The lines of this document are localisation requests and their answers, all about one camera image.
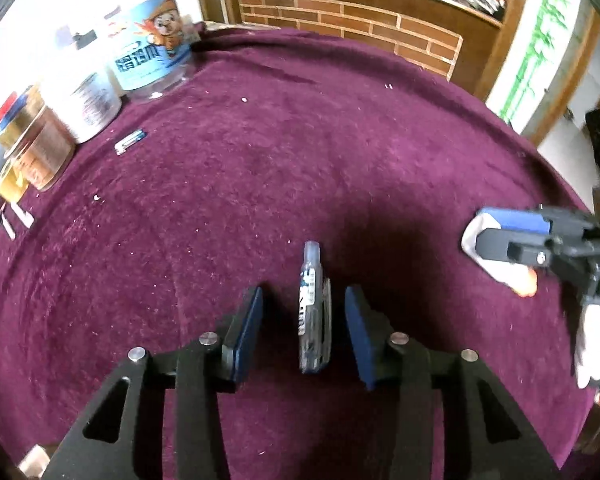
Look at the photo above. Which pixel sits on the blue silver clear pen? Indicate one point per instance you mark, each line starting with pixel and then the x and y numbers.
pixel 314 311

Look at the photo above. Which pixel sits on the amber honey jar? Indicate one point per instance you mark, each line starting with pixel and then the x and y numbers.
pixel 43 151

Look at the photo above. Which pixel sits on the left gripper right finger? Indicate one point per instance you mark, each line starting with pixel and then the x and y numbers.
pixel 486 435

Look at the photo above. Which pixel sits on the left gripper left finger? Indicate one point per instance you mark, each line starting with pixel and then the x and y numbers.
pixel 119 433

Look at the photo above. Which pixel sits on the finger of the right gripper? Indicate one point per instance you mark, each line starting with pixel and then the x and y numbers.
pixel 514 246
pixel 518 220

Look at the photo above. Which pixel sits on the white glue bottle orange cap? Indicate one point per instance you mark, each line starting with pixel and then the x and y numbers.
pixel 522 280

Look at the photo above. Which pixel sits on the gloved right hand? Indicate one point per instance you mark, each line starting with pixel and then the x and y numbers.
pixel 587 351

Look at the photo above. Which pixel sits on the white label jar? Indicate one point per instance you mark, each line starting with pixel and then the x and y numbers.
pixel 76 85

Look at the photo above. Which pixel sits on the maroon tablecloth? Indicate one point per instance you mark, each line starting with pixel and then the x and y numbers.
pixel 281 137

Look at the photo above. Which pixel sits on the large cartoon label clear jar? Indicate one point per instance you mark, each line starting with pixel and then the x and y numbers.
pixel 147 46

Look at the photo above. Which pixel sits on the metal tweezers tools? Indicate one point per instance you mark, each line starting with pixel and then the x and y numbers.
pixel 10 222

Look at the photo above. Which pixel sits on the red blue lid jar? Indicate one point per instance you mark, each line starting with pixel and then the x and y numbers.
pixel 17 113

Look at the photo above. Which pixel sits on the wooden brick pattern counter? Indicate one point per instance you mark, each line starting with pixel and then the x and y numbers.
pixel 465 46

